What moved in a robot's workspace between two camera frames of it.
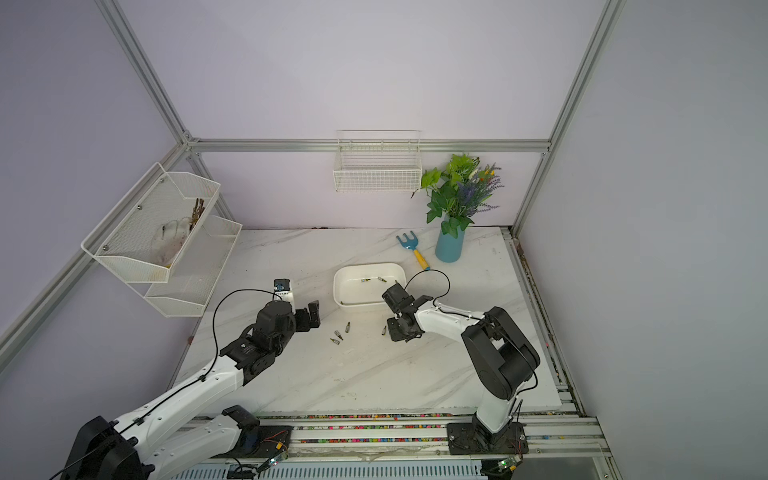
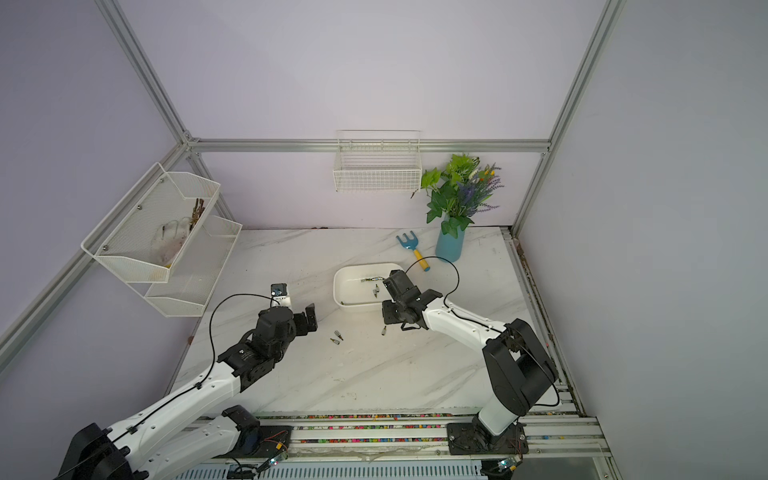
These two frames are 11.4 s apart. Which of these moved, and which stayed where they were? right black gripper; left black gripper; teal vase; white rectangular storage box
Moved: right black gripper
Stayed: left black gripper; teal vase; white rectangular storage box
